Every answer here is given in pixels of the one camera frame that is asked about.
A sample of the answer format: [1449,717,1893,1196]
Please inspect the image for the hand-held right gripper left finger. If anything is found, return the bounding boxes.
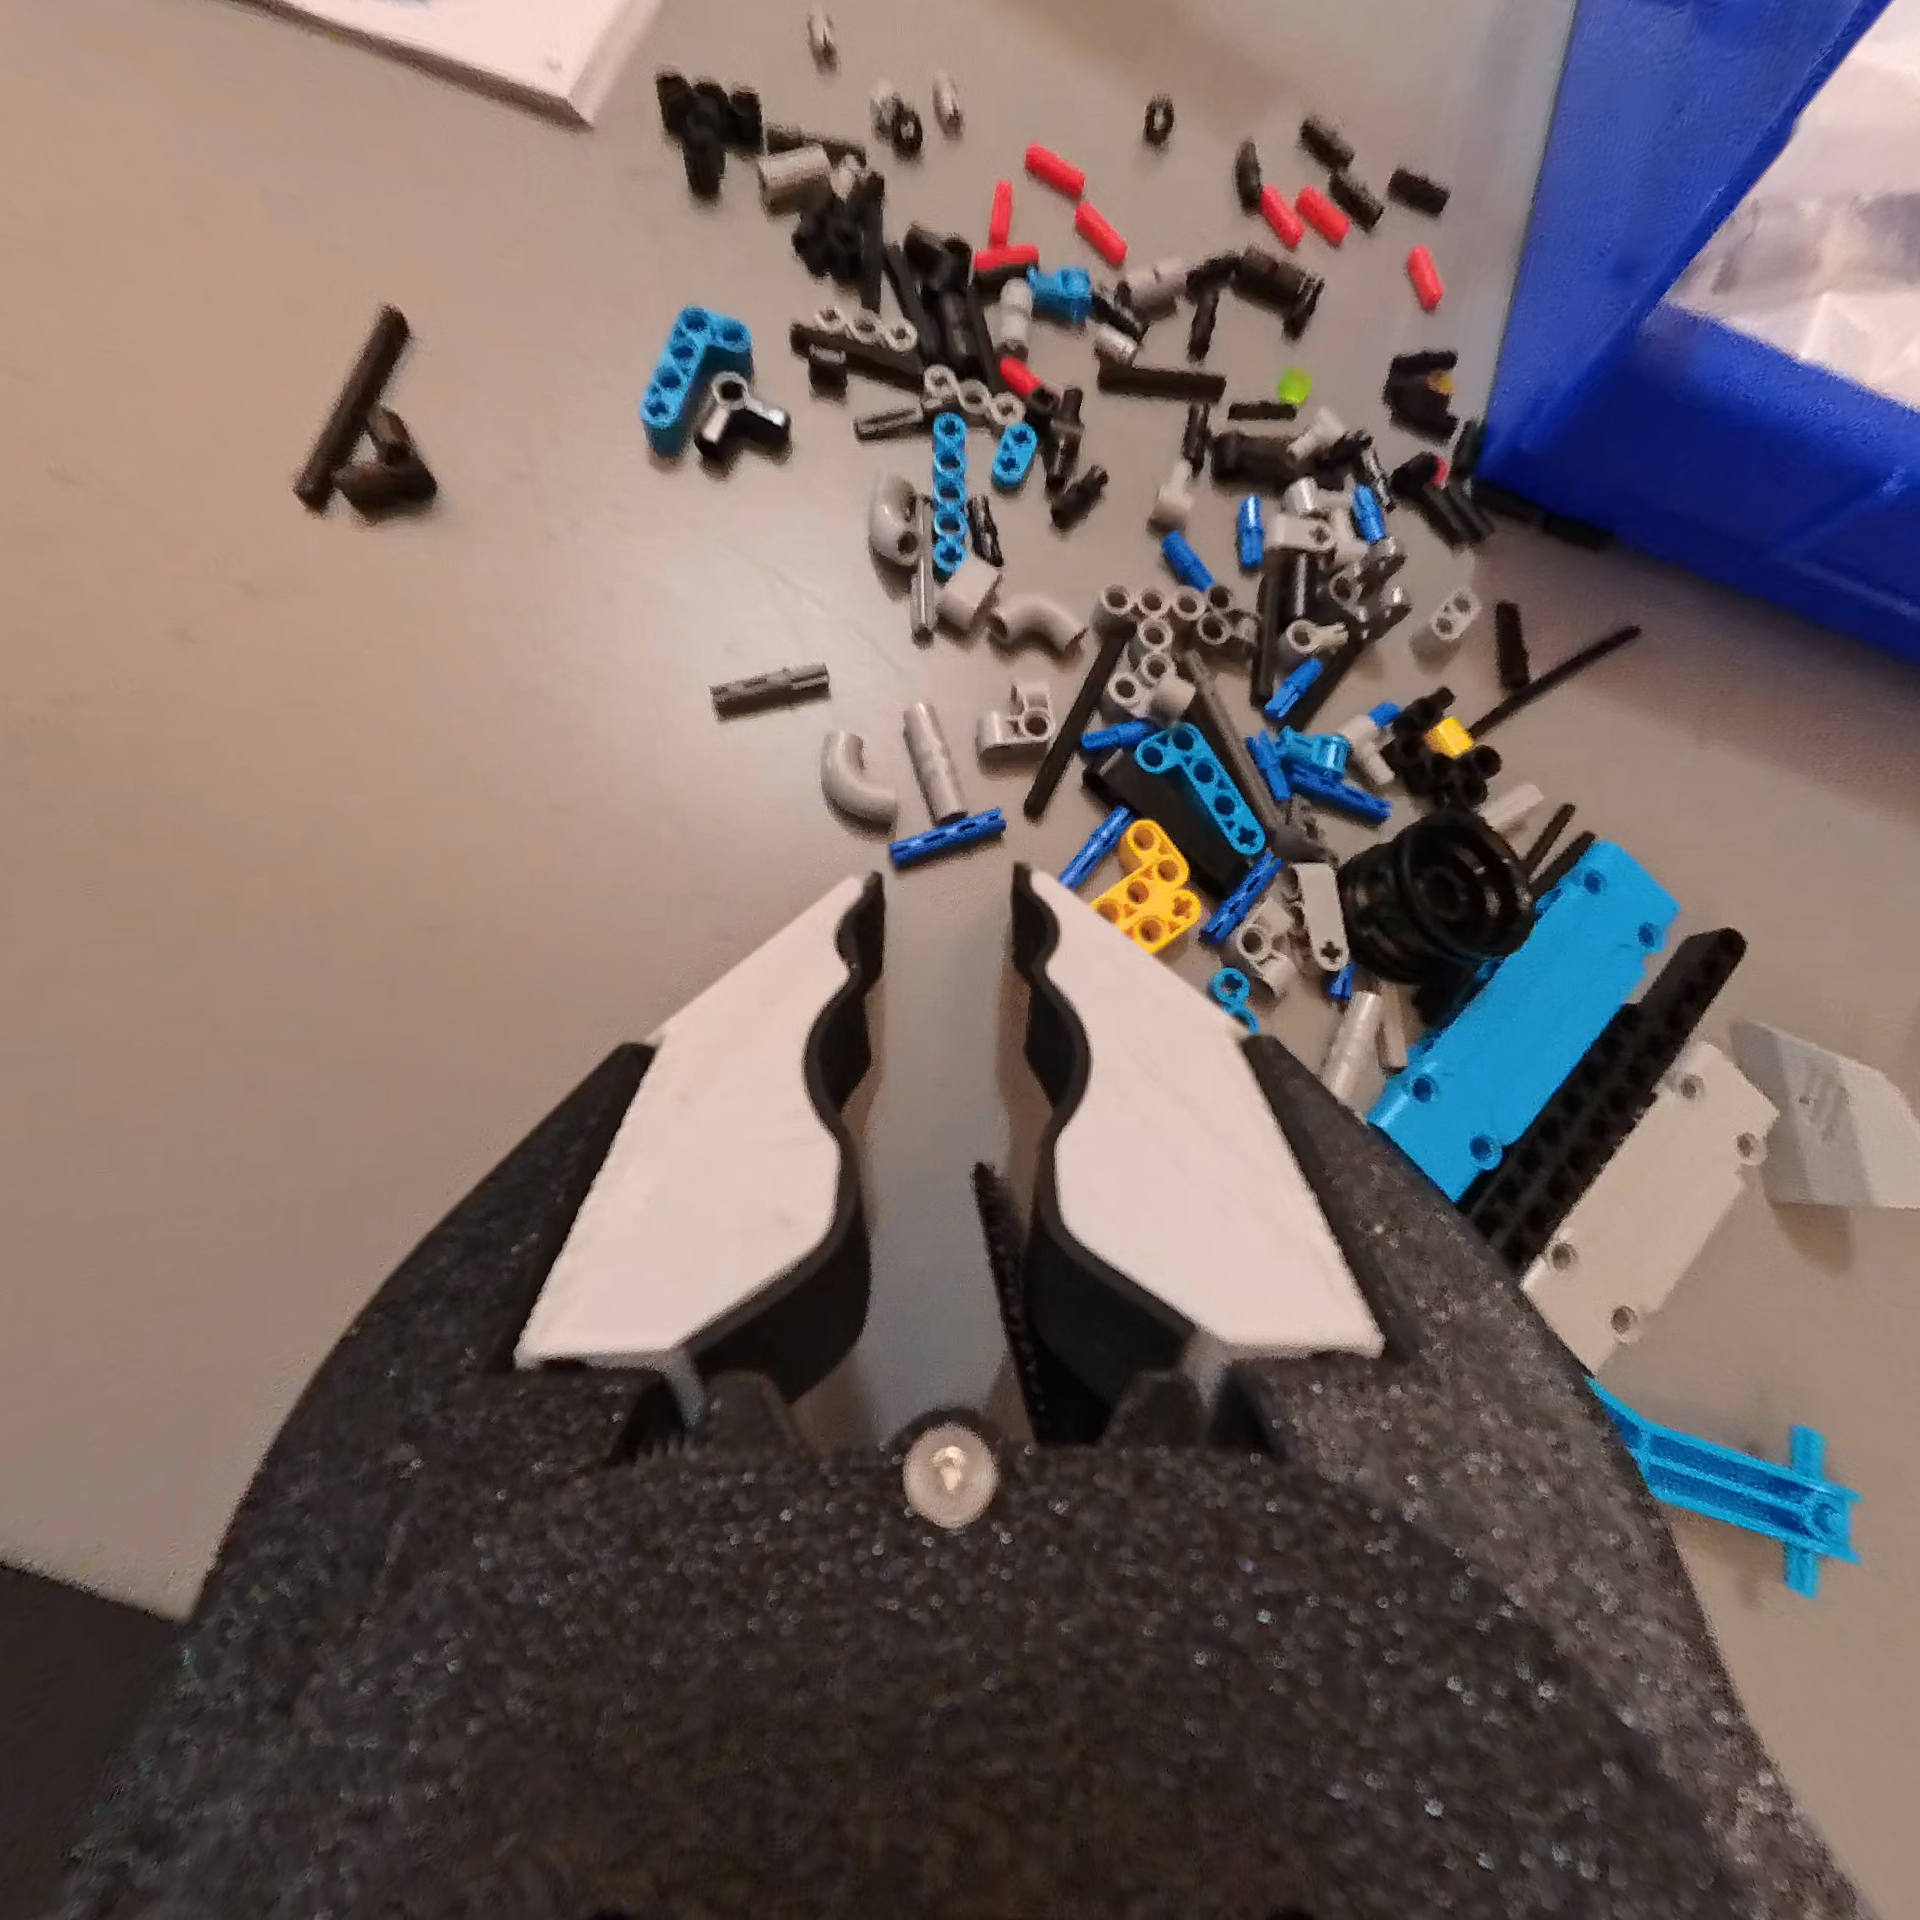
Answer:
[513,872,889,1370]

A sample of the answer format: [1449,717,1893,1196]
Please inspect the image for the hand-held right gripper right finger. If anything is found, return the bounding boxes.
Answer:
[1011,866,1385,1361]

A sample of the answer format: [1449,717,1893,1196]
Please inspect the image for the pile of small brick parts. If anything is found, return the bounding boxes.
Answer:
[750,57,1699,1082]

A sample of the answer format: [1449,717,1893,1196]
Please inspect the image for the grey desk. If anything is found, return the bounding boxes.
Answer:
[0,0,1920,1652]

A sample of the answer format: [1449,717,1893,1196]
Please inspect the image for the yellow angled beam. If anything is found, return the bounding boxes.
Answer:
[1091,820,1209,956]

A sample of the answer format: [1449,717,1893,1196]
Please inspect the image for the black wheel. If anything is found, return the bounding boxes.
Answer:
[1338,814,1534,984]

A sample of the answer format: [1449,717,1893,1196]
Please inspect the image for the long blue panel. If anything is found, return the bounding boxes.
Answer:
[1365,840,1682,1201]

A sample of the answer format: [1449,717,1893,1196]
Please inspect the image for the light grey flat panel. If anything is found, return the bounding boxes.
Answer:
[1522,1041,1780,1373]

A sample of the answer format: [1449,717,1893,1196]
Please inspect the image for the blue cross-shaped bar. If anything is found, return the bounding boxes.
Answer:
[1586,1379,1866,1597]

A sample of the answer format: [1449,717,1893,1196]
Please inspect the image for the thin black flexible rod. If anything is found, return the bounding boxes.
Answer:
[1477,623,1643,737]

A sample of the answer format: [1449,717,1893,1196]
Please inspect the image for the white triangular panel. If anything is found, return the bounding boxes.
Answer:
[1730,1019,1920,1210]

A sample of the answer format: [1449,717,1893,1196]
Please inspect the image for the black angle connector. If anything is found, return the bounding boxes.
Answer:
[330,404,442,523]

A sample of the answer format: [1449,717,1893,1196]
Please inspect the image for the black axle rod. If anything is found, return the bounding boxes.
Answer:
[291,302,412,510]

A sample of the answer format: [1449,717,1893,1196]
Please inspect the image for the blue plastic bin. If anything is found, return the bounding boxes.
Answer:
[1477,0,1920,661]

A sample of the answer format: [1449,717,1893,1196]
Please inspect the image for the black T-shaped beam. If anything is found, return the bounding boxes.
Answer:
[652,67,765,198]

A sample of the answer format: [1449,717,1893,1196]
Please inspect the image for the open instruction booklet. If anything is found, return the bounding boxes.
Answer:
[246,0,664,128]

